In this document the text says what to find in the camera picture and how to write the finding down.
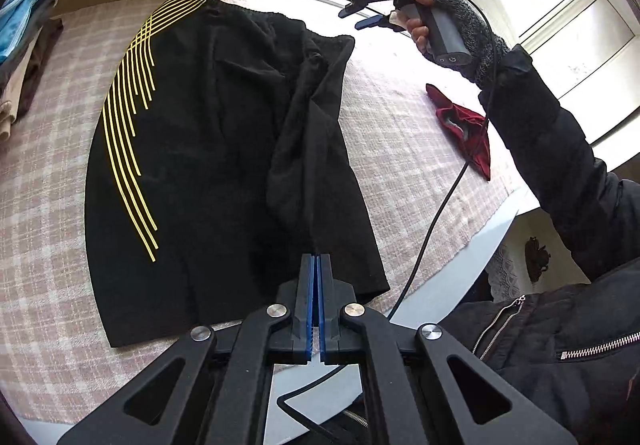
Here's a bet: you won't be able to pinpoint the right forearm black sleeve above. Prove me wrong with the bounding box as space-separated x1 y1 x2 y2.
475 46 639 283

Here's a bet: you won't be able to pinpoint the right hand grey glove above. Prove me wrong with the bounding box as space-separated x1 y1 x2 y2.
402 0 509 90

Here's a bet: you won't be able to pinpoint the dark red garment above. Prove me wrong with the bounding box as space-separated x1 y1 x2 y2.
425 84 491 180

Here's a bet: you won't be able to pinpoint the black jacket with zippers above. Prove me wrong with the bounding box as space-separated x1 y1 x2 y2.
441 261 639 444

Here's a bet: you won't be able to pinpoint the pink plaid table cloth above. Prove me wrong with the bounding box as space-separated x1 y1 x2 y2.
1 0 512 424

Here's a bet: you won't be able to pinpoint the beige folded garment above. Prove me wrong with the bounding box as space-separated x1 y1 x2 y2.
1 27 42 142

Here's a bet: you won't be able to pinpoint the black shorts with yellow stripes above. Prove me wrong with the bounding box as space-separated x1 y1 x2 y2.
85 0 390 347

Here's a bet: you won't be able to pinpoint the white lace cloth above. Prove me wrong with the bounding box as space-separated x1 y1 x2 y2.
485 243 523 302

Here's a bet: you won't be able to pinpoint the light blue mesh garment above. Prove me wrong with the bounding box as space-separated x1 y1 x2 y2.
0 0 65 66

